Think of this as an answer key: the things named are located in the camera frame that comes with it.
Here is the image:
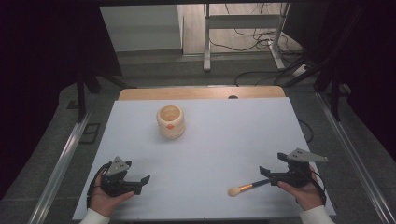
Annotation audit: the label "dark curtain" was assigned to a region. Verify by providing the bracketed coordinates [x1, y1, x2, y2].
[0, 0, 123, 200]
[283, 0, 396, 154]

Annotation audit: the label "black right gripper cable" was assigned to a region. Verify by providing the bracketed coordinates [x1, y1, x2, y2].
[310, 169, 328, 206]

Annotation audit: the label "white cabinet panel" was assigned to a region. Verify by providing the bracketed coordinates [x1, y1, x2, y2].
[100, 4, 184, 52]

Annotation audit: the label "makeup brush with black handle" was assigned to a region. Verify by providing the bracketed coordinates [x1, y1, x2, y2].
[227, 178, 272, 198]

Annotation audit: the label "person's left hand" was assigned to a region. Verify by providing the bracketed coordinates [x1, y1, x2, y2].
[90, 172, 135, 218]

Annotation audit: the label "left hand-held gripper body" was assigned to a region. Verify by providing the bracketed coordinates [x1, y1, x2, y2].
[101, 156, 143, 198]

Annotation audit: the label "silver metal rail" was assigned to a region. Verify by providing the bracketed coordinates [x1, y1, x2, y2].
[315, 91, 396, 224]
[35, 108, 96, 224]

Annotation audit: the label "black floor cables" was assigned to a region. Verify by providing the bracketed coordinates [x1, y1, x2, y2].
[208, 3, 312, 88]

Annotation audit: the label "black metal stand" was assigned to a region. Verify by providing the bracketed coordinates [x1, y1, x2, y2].
[279, 55, 347, 122]
[76, 69, 135, 124]

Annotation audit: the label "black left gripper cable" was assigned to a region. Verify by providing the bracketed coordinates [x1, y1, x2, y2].
[86, 161, 112, 209]

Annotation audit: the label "black cable beside table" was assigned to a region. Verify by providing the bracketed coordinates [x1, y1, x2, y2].
[297, 119, 315, 145]

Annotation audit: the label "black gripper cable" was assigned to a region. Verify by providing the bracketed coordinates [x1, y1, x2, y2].
[310, 169, 328, 206]
[86, 161, 112, 209]

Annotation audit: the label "white power strip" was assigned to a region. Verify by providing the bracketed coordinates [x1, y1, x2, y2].
[291, 63, 310, 77]

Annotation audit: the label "cream ceramic cup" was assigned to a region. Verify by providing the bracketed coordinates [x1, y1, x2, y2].
[156, 105, 187, 140]

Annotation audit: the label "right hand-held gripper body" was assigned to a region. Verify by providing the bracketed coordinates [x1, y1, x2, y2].
[269, 147, 329, 189]

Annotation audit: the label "person's right hand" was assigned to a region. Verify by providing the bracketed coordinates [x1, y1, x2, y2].
[277, 166, 325, 212]

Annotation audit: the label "white metal desk frame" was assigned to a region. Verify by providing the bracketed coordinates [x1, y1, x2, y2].
[203, 3, 291, 73]

